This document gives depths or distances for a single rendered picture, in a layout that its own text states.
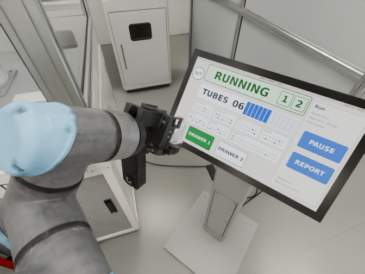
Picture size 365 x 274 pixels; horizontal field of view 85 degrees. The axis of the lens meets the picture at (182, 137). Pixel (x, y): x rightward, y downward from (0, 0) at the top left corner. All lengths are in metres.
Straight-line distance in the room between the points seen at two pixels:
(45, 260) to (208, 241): 1.31
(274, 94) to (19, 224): 0.57
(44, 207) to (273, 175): 0.52
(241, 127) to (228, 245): 1.04
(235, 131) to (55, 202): 0.48
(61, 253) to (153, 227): 1.34
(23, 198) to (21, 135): 0.09
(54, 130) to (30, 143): 0.02
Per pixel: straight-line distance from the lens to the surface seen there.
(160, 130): 0.37
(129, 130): 0.29
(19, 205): 0.29
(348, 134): 0.61
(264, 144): 0.60
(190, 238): 1.49
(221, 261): 1.48
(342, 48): 1.22
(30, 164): 0.23
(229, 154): 0.62
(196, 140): 0.65
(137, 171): 0.38
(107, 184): 0.98
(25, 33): 0.57
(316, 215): 0.64
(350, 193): 2.13
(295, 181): 0.61
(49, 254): 0.25
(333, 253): 1.81
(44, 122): 0.22
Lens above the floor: 1.48
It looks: 47 degrees down
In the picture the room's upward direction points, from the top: straight up
